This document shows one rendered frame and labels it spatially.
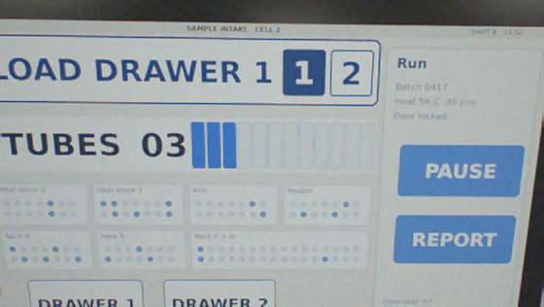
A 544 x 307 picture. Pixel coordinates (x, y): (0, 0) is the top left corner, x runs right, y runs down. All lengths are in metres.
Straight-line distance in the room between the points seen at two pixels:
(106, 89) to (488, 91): 0.29
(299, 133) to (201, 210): 0.10
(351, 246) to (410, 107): 0.13
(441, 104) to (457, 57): 0.04
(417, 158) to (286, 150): 0.10
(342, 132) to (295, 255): 0.11
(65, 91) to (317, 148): 0.19
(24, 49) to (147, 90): 0.09
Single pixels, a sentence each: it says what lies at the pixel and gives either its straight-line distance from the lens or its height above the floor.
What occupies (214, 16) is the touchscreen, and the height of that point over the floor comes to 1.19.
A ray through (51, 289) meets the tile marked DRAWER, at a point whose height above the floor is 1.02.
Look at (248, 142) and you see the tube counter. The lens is 0.41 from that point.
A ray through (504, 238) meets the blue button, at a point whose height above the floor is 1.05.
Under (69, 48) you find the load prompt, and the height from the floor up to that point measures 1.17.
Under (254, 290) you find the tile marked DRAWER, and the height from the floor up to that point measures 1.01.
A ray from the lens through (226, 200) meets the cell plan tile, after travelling 0.43.
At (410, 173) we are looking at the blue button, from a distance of 0.43.
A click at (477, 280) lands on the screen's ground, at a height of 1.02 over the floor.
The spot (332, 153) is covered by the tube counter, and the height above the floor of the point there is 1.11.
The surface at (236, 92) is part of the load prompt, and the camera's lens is 0.40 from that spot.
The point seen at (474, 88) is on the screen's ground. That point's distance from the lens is 0.42.
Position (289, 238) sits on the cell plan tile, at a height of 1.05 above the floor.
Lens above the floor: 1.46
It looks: 54 degrees down
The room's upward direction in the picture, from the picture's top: 3 degrees clockwise
